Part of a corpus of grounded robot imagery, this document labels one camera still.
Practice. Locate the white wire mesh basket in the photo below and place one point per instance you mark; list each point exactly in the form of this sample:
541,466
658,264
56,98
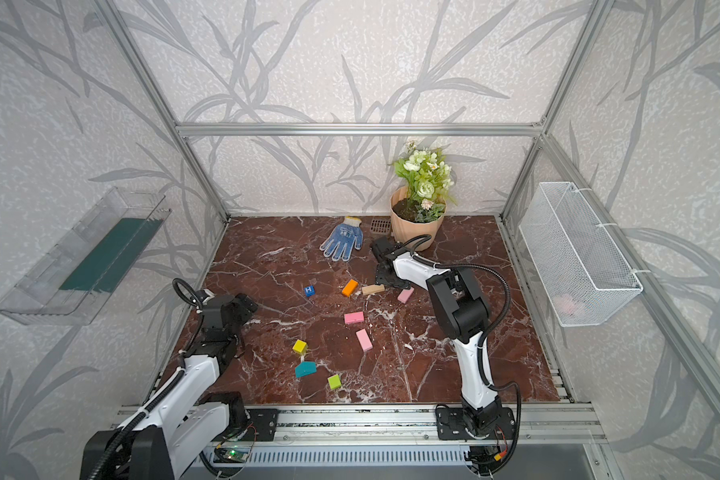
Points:
574,253

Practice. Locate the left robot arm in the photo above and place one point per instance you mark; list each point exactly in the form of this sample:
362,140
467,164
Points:
165,435

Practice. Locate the blue dotted work glove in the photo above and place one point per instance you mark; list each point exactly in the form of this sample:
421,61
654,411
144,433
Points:
343,240

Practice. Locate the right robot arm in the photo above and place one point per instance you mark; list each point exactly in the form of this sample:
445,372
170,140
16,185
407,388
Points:
463,314

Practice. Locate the teal block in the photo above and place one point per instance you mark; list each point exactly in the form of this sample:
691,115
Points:
305,368

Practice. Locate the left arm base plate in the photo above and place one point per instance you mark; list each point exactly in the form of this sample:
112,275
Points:
264,423

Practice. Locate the clear plastic wall shelf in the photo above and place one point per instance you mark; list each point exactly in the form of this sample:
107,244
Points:
71,283

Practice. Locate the pink long block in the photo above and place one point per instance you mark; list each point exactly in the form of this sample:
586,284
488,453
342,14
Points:
364,340

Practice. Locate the pink object in basket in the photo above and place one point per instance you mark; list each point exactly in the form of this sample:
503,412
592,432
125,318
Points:
567,306

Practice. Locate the green circuit board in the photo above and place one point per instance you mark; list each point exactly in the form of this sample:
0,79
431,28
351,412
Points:
231,455

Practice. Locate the brown slotted plastic scoop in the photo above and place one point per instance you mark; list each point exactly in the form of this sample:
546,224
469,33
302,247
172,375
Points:
380,226

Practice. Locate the flower pot with plant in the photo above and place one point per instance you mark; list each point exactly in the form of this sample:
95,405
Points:
418,208

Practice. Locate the orange wood block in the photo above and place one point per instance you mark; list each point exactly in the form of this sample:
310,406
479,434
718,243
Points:
349,288

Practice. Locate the natural wood block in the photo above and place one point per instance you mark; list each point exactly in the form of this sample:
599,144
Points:
372,289

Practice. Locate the green cube block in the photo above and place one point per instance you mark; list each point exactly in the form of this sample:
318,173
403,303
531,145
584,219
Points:
334,382

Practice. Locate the yellow cube block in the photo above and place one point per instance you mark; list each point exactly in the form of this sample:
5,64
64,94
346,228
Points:
300,347

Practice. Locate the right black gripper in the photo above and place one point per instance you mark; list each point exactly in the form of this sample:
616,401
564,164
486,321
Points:
383,248

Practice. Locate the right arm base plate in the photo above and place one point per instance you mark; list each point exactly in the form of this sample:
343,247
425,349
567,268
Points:
493,422

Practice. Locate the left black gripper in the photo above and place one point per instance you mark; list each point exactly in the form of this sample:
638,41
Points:
243,303

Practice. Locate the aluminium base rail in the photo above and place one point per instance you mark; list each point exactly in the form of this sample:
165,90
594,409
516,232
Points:
413,424

